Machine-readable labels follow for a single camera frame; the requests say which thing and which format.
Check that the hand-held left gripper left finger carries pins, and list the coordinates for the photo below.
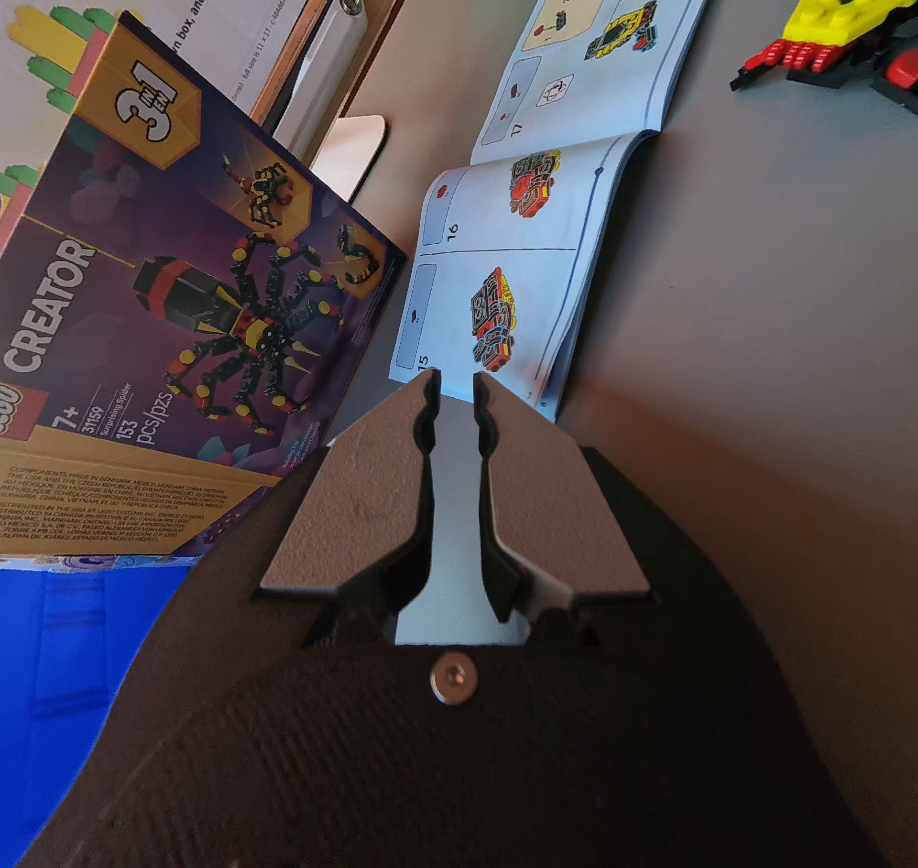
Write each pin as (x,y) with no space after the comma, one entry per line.
(358,502)

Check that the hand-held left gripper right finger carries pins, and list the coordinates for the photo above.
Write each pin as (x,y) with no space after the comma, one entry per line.
(552,517)

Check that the yellow red black lego model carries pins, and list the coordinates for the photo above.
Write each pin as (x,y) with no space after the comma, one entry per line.
(825,15)

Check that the purple lego set box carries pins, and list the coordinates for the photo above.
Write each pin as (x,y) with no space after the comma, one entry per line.
(201,366)

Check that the lego instruction booklet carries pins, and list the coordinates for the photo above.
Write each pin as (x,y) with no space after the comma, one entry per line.
(566,194)

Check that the blue cloth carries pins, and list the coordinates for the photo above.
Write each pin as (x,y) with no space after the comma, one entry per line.
(57,681)

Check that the silver metal stand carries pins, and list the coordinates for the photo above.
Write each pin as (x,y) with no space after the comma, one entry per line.
(326,72)

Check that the brown wooden board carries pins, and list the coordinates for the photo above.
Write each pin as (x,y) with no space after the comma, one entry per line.
(387,15)

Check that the printed white paper sheet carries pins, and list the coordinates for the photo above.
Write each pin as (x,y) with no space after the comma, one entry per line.
(229,0)

